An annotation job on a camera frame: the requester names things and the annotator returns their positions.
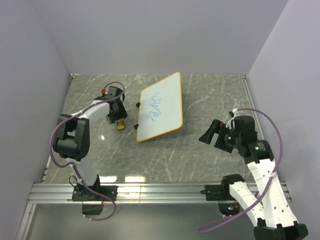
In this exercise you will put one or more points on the yellow framed whiteboard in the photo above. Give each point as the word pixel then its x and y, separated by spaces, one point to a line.
pixel 160 108

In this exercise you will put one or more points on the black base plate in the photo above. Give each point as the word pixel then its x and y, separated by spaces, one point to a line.
pixel 81 194
pixel 214 192

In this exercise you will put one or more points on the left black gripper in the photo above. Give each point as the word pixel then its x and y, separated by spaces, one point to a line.
pixel 122 114

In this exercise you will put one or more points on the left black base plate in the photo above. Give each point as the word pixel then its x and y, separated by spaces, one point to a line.
pixel 81 194

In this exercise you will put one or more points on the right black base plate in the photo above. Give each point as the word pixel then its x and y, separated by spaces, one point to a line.
pixel 214 192

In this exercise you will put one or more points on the aluminium front rail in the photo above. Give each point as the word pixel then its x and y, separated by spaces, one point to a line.
pixel 127 193

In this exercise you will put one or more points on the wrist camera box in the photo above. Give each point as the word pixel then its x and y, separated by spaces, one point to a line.
pixel 111 92
pixel 244 127

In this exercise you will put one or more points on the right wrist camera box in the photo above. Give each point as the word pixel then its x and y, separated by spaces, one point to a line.
pixel 244 127

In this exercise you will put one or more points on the yellow black eraser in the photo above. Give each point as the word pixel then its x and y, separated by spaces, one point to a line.
pixel 120 124

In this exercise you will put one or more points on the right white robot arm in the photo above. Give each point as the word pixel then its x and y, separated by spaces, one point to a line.
pixel 269 213

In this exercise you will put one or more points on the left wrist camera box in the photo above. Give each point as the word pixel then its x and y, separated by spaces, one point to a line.
pixel 111 92

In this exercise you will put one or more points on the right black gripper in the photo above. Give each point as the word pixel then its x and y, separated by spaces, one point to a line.
pixel 219 128

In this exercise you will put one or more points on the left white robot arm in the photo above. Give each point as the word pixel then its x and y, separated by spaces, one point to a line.
pixel 71 141

